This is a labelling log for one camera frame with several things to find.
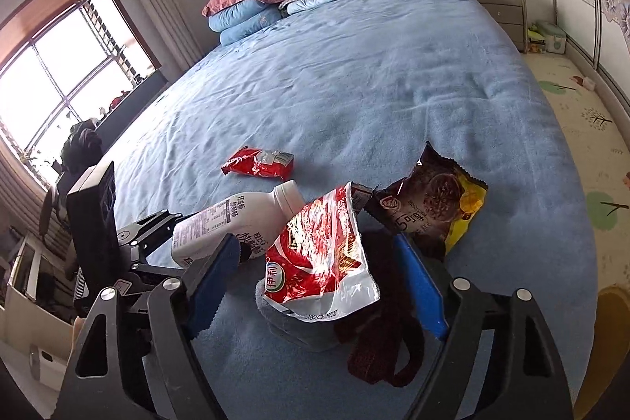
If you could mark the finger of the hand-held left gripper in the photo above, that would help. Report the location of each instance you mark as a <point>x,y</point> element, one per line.
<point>157,272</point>
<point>157,223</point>

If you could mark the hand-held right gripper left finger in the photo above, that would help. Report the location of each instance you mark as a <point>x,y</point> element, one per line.
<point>216,289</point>

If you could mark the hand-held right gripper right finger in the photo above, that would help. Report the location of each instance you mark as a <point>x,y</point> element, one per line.
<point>418,289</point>

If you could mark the white plastic bottle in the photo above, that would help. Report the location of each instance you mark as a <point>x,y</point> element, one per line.
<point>221,223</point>

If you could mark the red and white bag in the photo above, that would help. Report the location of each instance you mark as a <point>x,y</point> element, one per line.
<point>315,262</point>

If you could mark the dark red knit cloth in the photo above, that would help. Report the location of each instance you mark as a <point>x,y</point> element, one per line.
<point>384,341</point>

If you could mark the dark clothing pile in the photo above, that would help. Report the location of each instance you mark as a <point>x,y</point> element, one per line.
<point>81,144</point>

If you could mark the brown yellow snack packet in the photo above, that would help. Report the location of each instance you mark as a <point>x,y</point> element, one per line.
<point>433,198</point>

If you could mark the small red packet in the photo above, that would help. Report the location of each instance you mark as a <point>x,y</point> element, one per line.
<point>246,163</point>

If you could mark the white desk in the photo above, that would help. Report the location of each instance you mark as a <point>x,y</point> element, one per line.
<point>29,316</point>

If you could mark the wooden framed window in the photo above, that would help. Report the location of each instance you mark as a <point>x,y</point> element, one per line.
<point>74,70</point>

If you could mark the folded blue quilt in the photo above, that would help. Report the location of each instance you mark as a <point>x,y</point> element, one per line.
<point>246,34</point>
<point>236,19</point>

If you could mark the bed with blue sheet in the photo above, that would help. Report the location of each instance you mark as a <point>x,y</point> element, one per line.
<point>369,80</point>

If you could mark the printed play mat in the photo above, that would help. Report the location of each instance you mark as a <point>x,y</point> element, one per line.
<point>581,129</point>

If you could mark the small white box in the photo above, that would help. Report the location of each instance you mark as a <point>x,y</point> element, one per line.
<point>588,83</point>

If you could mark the green yellow package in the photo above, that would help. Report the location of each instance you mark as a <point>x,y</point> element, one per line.
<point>535,38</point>

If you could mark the white green storage box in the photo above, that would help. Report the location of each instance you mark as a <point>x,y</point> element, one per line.
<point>551,38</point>

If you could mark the grey nightstand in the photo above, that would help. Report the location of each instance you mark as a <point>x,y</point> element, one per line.
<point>502,14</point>

